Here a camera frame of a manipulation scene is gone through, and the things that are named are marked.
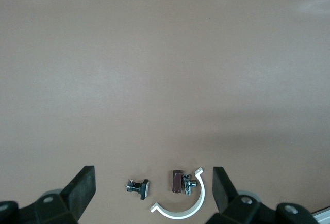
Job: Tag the small black switch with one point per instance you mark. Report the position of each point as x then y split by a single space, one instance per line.
143 189

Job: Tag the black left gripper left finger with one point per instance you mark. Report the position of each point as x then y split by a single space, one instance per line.
77 195

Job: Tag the white curved pipe clamp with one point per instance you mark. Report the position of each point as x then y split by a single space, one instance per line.
178 215

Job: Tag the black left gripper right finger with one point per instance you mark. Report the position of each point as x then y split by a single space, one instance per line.
226 198

